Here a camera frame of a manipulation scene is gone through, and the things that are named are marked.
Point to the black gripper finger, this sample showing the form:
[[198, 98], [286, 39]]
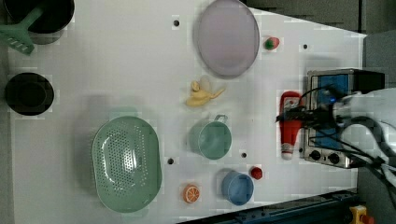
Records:
[[300, 118], [298, 109]]

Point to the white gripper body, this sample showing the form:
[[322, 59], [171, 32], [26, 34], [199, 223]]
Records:
[[322, 107]]

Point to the red ketchup bottle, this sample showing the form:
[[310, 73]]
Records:
[[288, 128]]

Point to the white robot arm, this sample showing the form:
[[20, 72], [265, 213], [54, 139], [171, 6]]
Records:
[[372, 110]]

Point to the pink round plate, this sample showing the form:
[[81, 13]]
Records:
[[228, 38]]

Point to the black toaster oven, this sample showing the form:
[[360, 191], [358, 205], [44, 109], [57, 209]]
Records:
[[322, 137]]

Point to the small red toy fruit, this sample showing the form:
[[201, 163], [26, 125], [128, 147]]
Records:
[[256, 173]]

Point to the green metal mug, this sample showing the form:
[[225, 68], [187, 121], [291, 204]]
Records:
[[211, 139]]

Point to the toy strawberry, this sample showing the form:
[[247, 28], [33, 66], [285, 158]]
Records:
[[271, 43]]

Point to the blue bowl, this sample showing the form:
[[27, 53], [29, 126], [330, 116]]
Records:
[[237, 188]]

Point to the peeled toy banana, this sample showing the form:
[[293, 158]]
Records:
[[201, 93]]

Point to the toy orange slice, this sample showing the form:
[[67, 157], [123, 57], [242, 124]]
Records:
[[191, 193]]

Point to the green perforated colander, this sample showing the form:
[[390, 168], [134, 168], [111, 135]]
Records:
[[126, 164]]

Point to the large black cup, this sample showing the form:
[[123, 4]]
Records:
[[50, 25]]

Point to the small black cup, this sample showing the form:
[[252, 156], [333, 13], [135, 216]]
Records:
[[29, 94]]

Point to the green plastic spatula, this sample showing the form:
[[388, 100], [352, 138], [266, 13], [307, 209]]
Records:
[[16, 36]]

